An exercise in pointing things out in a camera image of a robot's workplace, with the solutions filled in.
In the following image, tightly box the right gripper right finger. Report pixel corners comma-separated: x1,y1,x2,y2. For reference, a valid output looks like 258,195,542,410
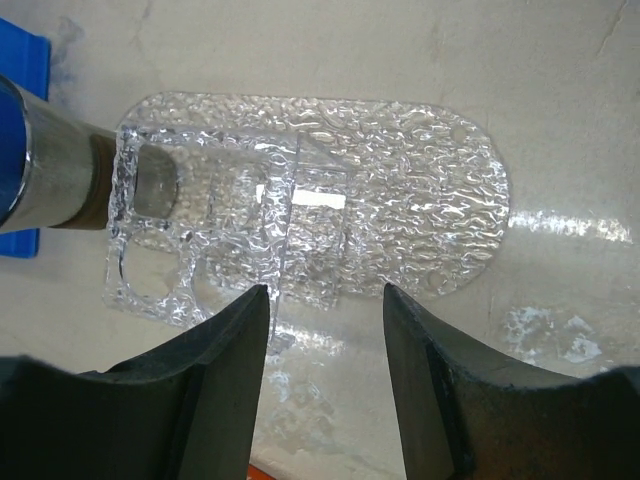
383,284,639,479

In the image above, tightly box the dark smoked plastic cup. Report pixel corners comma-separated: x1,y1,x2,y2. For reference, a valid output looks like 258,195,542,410
1,78,117,233

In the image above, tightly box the orange razor box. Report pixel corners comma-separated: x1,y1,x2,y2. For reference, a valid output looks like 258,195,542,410
247,465,271,480

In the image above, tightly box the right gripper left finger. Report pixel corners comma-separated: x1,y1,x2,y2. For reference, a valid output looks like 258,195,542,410
1,285,270,479

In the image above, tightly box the clear textured acrylic tray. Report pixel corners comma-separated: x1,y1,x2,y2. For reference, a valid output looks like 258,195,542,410
123,92,509,308

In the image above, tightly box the blue plastic bin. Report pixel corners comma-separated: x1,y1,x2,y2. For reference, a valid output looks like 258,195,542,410
1,19,51,259

